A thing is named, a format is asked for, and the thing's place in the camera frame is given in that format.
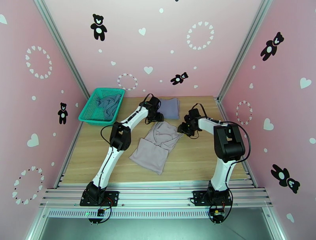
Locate perforated metal cable duct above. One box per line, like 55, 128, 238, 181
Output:
47, 208, 213, 219

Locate teal plastic laundry basket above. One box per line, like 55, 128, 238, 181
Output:
78, 87, 126, 126

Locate circuit board with yellow connector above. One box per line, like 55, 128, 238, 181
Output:
210, 208, 226, 223

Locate aluminium front rail frame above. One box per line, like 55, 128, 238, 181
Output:
39, 181, 273, 209

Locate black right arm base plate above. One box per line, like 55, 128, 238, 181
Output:
192, 190, 233, 207

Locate blue ribbed shirt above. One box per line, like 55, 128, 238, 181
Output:
96, 94, 122, 119

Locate lavender blue shirt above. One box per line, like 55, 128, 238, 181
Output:
158, 97, 180, 120

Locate aluminium corner post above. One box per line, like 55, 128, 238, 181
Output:
33, 0, 90, 99
217, 0, 273, 102

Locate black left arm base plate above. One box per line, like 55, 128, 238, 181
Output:
79, 190, 120, 207

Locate mauve grey shirt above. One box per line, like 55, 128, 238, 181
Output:
129, 121, 184, 176

